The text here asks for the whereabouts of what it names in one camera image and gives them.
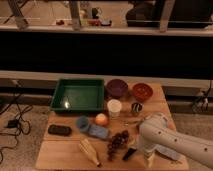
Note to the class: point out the dark grape bunch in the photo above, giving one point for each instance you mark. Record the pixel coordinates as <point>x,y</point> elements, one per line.
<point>116,142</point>

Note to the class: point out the blue folded cloth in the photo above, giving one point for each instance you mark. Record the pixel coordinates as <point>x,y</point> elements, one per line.
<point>172,154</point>

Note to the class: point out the black brush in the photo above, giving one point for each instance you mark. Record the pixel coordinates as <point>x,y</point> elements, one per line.
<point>127,155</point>

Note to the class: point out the corn cob toy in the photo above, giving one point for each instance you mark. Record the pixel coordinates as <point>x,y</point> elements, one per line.
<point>86,147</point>

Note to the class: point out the blue sponge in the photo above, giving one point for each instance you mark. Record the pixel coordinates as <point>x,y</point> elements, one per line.
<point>98,131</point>

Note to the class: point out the small blue bowl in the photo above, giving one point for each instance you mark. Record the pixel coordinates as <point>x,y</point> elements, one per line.
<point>83,124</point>

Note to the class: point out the white plastic cup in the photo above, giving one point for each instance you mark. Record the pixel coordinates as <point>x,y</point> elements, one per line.
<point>114,107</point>

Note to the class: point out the small metal cup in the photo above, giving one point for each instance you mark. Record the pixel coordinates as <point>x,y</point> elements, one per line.
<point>136,108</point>

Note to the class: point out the red bowl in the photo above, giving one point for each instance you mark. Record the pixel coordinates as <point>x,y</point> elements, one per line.
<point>142,92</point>

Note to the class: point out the orange peach fruit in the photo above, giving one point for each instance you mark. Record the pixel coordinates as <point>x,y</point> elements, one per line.
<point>101,120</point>

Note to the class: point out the purple bowl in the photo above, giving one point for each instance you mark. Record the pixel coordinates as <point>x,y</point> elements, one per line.
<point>116,88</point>

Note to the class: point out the black rectangular case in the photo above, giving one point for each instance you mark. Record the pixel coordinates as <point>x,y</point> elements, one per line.
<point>59,130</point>

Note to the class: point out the black power adapter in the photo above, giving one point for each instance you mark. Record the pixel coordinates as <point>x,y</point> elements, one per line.
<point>13,123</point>

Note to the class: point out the green plastic tray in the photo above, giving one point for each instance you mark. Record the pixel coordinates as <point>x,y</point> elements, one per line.
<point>78,96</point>

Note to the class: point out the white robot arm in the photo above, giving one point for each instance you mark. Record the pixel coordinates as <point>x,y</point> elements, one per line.
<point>154,130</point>

